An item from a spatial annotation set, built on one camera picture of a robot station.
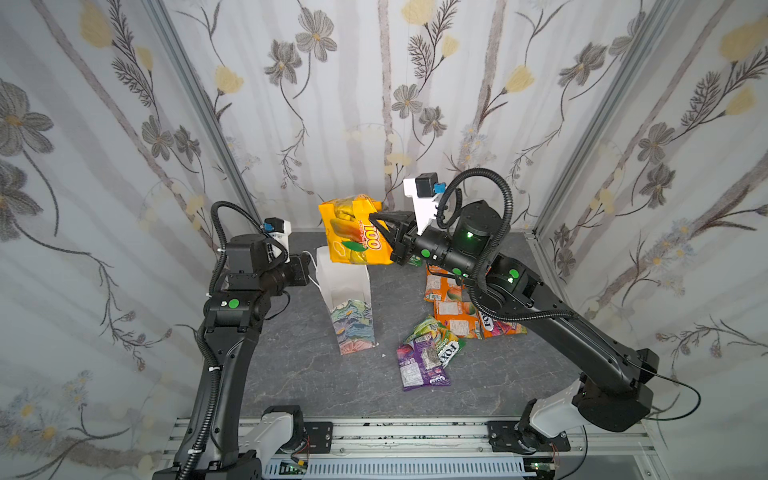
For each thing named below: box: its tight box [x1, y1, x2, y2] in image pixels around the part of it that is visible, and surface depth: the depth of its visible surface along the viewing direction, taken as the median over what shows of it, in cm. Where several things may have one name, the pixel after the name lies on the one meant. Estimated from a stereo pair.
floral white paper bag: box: [316, 245, 377, 355], surface depth 80 cm
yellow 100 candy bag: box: [318, 194, 394, 265], surface depth 57 cm
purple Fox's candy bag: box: [396, 334, 452, 391], surface depth 85 cm
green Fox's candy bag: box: [404, 316, 466, 367], surface depth 90 cm
